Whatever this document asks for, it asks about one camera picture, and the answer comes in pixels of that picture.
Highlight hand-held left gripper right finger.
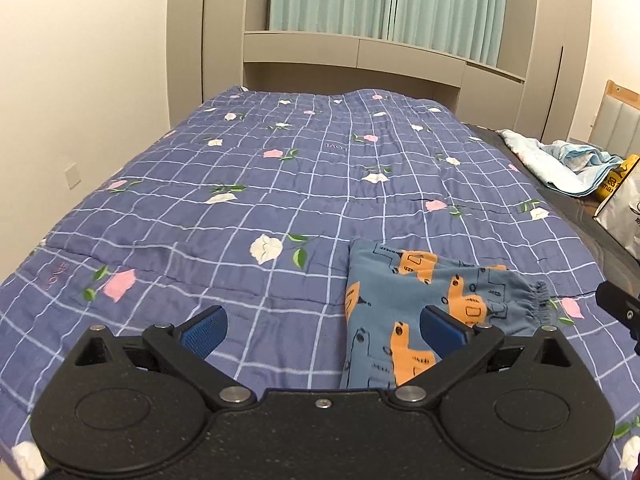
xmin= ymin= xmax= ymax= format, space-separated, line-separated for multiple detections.
xmin=389 ymin=305 xmax=574 ymax=412

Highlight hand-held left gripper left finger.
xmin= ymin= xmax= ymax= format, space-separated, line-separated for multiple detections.
xmin=74 ymin=305 xmax=258 ymax=412

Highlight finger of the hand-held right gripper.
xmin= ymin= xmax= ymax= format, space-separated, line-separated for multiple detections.
xmin=596 ymin=280 xmax=640 ymax=357

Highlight blue pants with orange print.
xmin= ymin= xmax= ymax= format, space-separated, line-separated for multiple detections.
xmin=340 ymin=239 xmax=557 ymax=391

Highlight white and yellow paper bag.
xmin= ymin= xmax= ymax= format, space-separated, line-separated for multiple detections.
xmin=593 ymin=154 xmax=640 ymax=264

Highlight light blue crumpled cloth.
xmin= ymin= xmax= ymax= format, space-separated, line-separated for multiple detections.
xmin=496 ymin=128 xmax=626 ymax=197

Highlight purple floral checked blanket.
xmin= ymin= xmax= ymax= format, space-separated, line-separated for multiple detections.
xmin=0 ymin=87 xmax=640 ymax=480

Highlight grey padded wooden panel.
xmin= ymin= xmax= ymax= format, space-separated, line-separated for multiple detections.
xmin=590 ymin=80 xmax=640 ymax=159

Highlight beige built-in cabinet unit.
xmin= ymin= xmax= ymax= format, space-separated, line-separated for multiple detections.
xmin=165 ymin=0 xmax=597 ymax=142

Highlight light green curtain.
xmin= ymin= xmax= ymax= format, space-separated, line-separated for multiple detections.
xmin=269 ymin=0 xmax=512 ymax=66

